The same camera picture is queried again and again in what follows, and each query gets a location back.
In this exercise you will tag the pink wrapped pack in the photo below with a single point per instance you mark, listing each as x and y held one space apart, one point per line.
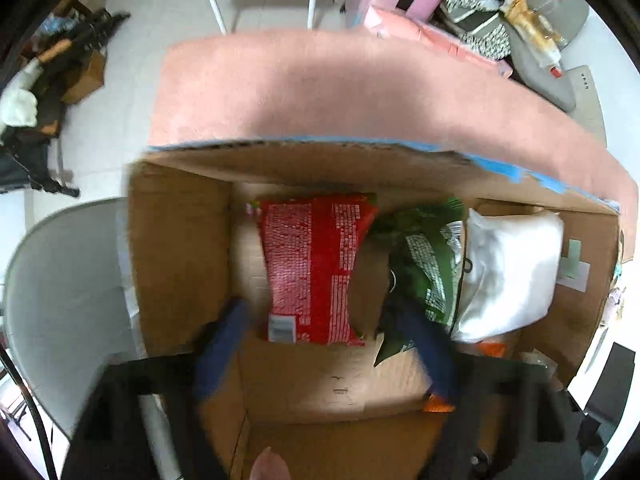
430 40

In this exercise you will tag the black flat device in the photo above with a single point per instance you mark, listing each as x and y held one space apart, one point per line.
610 385

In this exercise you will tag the white flat appliance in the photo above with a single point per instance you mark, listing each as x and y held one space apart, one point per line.
590 105

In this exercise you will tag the red snack packet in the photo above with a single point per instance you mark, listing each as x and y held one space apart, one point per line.
310 265

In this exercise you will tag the bread bag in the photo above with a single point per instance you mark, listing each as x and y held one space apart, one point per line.
520 12

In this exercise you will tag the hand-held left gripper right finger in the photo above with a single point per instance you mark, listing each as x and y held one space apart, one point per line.
431 357

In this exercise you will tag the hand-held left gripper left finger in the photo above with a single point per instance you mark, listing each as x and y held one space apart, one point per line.
220 355

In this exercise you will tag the white soft packet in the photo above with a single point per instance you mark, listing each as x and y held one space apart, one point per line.
510 275

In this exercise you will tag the black and white patterned bag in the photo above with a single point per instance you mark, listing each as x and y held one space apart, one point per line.
475 30

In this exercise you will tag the clear plastic bottle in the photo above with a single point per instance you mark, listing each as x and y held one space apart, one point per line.
547 5
550 60

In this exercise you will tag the large cardboard box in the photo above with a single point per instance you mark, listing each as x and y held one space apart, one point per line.
300 385

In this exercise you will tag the grey folding chair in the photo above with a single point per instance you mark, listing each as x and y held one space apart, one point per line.
65 285

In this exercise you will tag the orange packet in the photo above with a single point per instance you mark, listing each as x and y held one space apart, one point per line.
492 349

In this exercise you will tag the green snack packet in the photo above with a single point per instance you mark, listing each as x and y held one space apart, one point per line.
422 265

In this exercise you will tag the small cardboard box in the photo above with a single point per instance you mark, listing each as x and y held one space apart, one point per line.
87 77

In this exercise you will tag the white cloth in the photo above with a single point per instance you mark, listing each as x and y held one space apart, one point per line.
20 102

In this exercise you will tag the person's left hand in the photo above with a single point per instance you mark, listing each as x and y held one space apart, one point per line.
270 466

